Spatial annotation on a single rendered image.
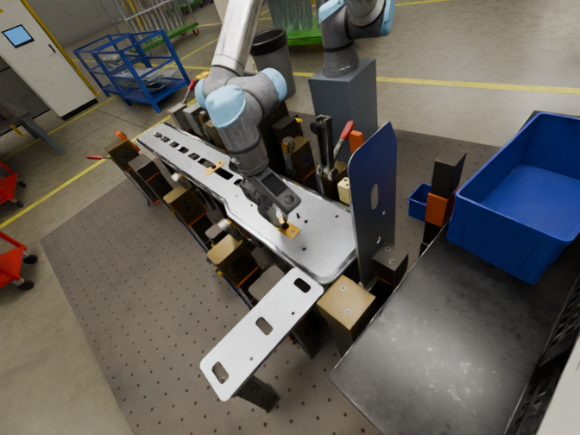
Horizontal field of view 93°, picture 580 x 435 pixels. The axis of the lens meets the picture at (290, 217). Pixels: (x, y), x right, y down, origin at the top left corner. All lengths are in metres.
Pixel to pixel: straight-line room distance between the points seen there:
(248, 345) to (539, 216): 0.65
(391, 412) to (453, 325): 0.18
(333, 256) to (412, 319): 0.22
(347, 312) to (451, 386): 0.18
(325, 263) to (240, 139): 0.34
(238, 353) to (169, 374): 0.48
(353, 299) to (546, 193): 0.48
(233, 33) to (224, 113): 0.26
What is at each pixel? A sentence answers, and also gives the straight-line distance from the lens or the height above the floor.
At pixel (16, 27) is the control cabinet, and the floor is 1.53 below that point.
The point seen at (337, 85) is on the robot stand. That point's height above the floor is 1.08.
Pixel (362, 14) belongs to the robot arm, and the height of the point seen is 1.30.
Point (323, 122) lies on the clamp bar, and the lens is 0.72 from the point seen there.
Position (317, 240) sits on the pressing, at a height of 1.00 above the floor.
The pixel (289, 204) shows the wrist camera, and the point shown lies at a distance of 0.59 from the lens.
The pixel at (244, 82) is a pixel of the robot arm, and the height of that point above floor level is 1.35.
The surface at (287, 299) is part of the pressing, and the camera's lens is 0.64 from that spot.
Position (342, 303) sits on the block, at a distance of 0.54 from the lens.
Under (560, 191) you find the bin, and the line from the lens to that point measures 0.81.
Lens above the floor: 1.55
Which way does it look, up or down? 45 degrees down
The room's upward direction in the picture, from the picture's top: 21 degrees counter-clockwise
